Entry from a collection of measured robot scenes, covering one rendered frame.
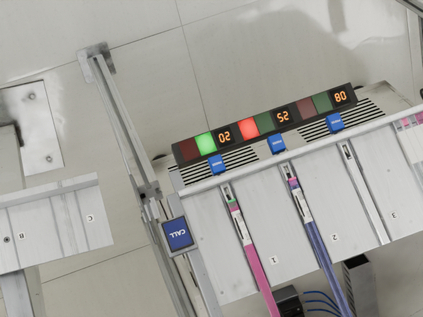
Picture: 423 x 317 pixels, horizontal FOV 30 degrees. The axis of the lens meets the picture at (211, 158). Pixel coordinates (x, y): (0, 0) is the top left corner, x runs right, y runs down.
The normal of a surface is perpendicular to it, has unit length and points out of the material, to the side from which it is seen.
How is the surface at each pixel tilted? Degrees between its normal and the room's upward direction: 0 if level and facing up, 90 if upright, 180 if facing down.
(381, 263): 0
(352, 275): 0
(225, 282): 45
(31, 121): 0
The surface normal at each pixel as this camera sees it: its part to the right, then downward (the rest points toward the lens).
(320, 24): 0.27, 0.47
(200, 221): 0.04, -0.25
